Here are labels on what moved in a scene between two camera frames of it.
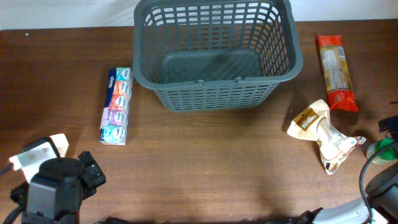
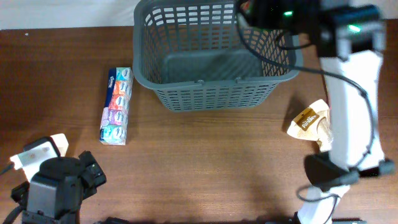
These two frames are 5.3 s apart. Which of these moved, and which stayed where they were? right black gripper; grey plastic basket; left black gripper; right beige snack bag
Moved: right black gripper
Stayed: left black gripper; right beige snack bag; grey plastic basket
